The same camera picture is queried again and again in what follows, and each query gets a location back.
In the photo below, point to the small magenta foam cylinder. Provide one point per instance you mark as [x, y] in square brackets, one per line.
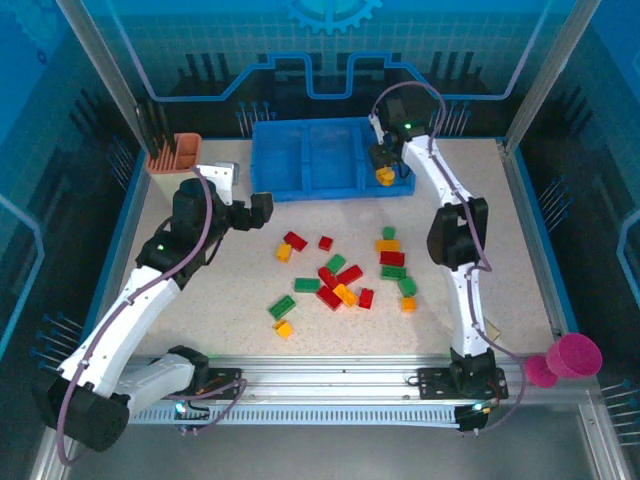
[540, 372]

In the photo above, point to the aluminium table side rail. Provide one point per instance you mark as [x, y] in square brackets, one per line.
[533, 240]

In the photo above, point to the aluminium frame post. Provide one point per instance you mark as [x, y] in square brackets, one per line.
[104, 70]
[552, 70]

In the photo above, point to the blue three-compartment bin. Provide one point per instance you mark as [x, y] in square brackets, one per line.
[325, 155]

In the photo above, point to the small green lego brick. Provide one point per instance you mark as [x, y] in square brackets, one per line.
[388, 232]

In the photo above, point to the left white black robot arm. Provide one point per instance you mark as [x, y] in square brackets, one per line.
[125, 335]

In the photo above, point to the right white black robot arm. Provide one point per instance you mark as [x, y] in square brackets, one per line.
[450, 240]

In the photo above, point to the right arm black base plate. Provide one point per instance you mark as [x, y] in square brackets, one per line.
[432, 382]

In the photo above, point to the yellow lego brick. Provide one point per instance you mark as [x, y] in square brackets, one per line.
[284, 251]
[387, 245]
[409, 304]
[345, 294]
[283, 328]

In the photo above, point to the pink plastic cup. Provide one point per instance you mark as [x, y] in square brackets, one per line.
[575, 355]

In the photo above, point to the black controller board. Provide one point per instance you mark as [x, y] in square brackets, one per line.
[470, 422]
[197, 411]

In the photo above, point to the small beige jar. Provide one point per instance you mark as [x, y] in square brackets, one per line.
[495, 332]

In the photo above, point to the small red lego brick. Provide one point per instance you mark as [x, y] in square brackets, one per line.
[325, 243]

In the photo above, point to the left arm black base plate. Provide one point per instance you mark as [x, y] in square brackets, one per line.
[230, 375]

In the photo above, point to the aluminium mounting rail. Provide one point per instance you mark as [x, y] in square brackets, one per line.
[325, 380]

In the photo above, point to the beige holder with orange top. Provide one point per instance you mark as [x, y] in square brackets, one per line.
[175, 150]

